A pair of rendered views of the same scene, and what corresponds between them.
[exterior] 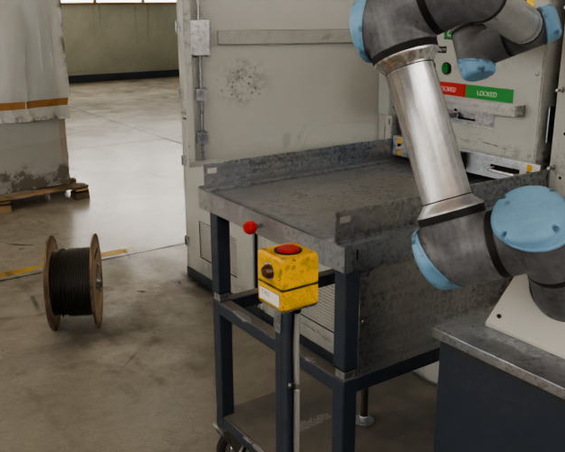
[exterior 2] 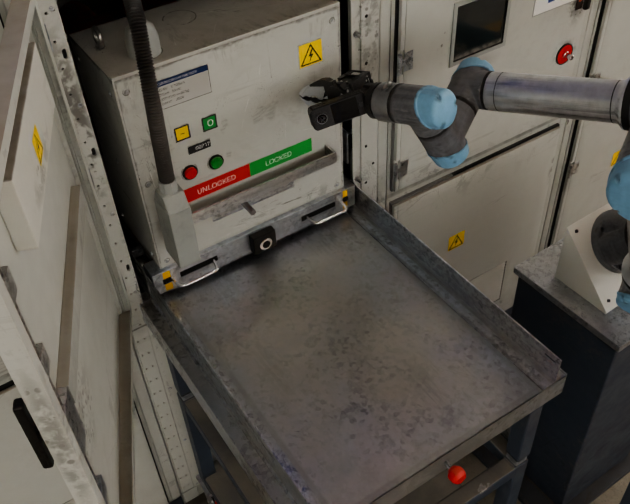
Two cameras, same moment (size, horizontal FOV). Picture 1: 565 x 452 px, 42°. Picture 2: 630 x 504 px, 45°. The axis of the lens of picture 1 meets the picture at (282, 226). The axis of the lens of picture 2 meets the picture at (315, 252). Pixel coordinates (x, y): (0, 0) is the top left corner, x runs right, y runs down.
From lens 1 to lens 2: 2.13 m
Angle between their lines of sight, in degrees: 76
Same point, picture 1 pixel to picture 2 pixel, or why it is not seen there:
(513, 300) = (603, 284)
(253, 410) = not seen: outside the picture
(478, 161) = (286, 224)
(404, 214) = (489, 312)
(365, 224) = (528, 347)
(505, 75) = (298, 129)
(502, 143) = (306, 191)
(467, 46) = (458, 138)
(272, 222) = (465, 444)
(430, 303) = not seen: hidden behind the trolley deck
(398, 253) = not seen: hidden behind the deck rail
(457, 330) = (621, 332)
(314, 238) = (528, 401)
